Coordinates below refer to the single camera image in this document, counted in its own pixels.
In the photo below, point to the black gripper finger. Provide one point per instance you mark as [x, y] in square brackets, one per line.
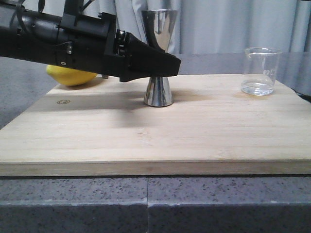
[142, 60]
[153, 22]

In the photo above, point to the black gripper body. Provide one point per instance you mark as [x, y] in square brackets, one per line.
[93, 42]

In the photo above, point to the steel double jigger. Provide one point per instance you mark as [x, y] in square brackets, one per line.
[158, 93]

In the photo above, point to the small glass beaker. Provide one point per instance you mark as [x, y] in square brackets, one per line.
[259, 70]

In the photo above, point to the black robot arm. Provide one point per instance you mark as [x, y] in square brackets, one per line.
[30, 35]

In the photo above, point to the yellow lemon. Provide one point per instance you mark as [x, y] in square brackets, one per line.
[68, 76]

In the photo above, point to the grey curtain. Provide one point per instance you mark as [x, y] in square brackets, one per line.
[220, 26]

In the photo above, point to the wooden cutting board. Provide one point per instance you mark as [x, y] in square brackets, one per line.
[104, 128]

